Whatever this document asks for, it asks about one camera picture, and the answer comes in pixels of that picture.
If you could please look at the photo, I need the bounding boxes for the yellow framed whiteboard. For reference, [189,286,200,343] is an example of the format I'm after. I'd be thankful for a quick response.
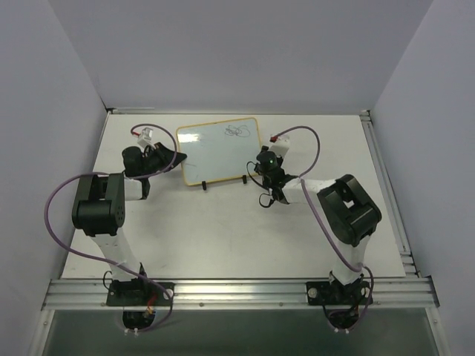
[176,117,261,186]

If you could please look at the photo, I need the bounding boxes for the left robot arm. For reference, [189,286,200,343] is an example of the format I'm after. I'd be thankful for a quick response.
[72,142,187,283]

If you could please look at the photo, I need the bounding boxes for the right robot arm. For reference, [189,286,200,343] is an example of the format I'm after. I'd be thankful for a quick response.
[158,135,381,285]

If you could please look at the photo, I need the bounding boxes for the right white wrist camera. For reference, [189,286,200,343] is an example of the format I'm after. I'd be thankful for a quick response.
[269,134,290,159]

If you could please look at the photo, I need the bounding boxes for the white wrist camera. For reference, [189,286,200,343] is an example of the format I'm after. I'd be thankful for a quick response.
[269,134,290,159]
[137,128,154,149]

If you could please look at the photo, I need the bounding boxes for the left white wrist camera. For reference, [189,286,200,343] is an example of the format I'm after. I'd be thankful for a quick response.
[137,128,154,149]

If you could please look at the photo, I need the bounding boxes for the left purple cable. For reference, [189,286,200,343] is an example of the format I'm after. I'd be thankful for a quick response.
[45,123,177,333]

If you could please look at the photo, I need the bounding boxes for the purple cable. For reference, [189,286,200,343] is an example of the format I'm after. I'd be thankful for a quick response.
[45,123,177,333]
[270,125,374,331]

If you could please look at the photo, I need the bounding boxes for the aluminium back rail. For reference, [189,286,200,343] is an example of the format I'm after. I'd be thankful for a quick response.
[108,108,371,116]

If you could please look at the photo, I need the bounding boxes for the aluminium rail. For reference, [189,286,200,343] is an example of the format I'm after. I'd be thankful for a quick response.
[359,110,421,278]
[108,108,371,116]
[42,277,439,312]

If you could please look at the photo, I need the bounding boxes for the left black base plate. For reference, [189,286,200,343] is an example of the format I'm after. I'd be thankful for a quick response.
[105,280,171,307]

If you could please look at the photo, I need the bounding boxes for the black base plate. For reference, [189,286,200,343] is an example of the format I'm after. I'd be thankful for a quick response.
[105,280,171,307]
[306,280,373,306]

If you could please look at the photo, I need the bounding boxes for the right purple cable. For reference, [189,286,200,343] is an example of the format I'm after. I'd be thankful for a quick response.
[270,125,374,331]

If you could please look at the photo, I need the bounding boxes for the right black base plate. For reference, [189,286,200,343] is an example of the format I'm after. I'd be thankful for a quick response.
[306,280,373,306]

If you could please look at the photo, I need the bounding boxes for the aluminium right side rail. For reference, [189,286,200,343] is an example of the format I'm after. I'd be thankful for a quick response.
[359,110,421,278]

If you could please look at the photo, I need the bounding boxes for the aluminium front rail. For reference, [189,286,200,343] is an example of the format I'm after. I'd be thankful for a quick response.
[42,277,439,312]

